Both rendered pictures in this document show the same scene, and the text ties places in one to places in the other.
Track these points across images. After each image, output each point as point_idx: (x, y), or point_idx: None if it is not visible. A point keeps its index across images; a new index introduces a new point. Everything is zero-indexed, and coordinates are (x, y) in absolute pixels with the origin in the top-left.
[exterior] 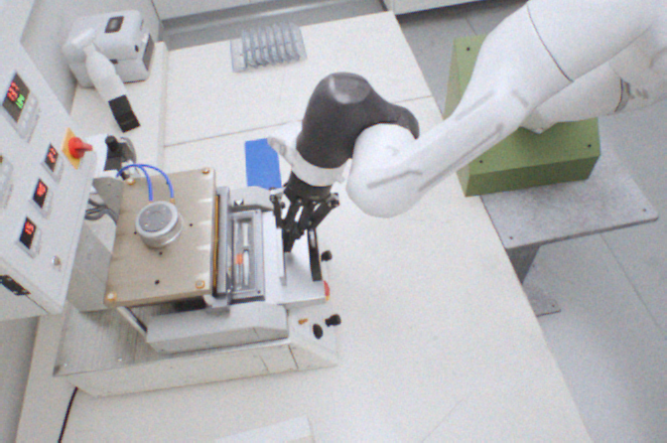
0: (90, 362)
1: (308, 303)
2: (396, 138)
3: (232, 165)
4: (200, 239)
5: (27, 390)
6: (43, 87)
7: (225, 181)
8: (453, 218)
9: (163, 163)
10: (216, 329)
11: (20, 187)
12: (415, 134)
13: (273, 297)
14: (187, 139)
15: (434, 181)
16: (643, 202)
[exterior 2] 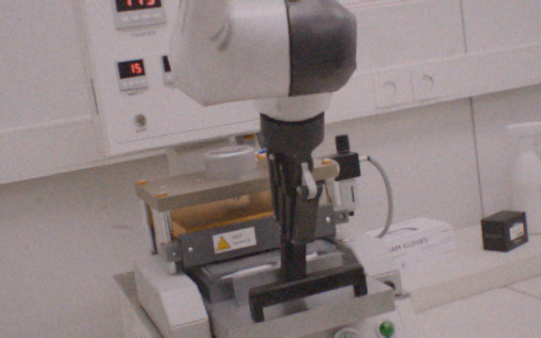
0: (129, 282)
1: (222, 335)
2: (255, 2)
3: (522, 331)
4: (223, 183)
5: None
6: None
7: (487, 336)
8: None
9: (475, 295)
10: (151, 277)
11: (161, 40)
12: (296, 23)
13: (217, 306)
14: (533, 293)
15: (185, 14)
16: None
